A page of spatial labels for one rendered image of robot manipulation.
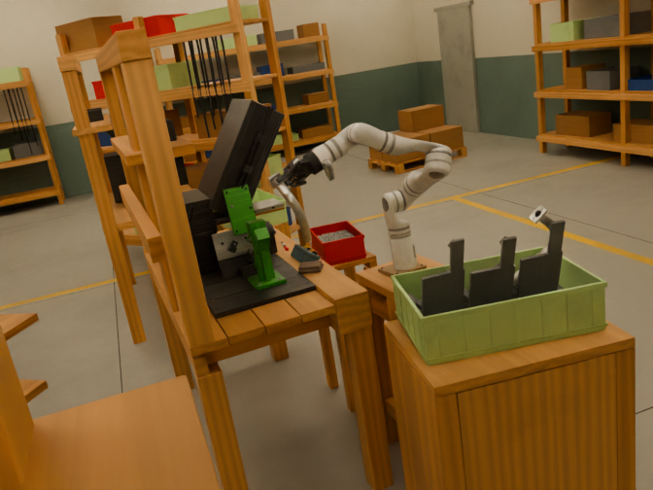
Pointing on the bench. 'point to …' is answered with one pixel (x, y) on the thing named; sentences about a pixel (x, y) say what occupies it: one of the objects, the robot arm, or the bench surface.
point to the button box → (303, 254)
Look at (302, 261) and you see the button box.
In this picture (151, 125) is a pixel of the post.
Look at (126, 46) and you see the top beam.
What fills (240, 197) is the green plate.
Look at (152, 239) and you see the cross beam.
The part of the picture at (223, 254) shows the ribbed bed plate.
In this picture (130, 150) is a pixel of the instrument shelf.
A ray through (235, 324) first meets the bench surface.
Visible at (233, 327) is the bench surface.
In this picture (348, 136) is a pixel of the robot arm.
